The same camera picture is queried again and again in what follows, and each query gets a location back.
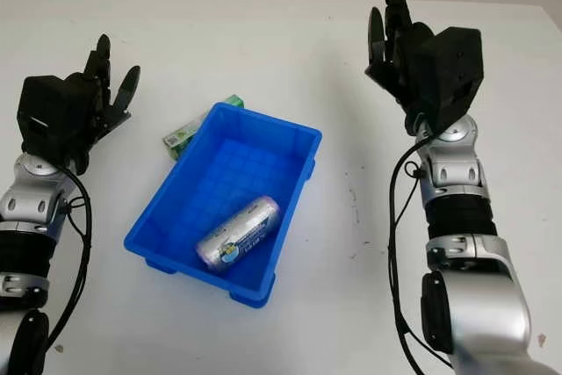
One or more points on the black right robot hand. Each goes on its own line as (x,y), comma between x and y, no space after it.
(410,76)

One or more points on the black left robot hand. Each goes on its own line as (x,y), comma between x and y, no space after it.
(90,103)

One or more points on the green carton box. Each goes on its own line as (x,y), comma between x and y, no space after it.
(177,138)

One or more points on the silver cylindrical can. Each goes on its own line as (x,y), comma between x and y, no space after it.
(237,234)

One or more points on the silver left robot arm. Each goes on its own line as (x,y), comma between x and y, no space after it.
(26,208)

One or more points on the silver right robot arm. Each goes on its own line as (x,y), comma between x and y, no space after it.
(483,261)

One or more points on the blue plastic tray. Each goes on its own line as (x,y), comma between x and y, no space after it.
(237,160)

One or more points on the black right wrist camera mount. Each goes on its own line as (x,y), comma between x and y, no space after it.
(456,72)

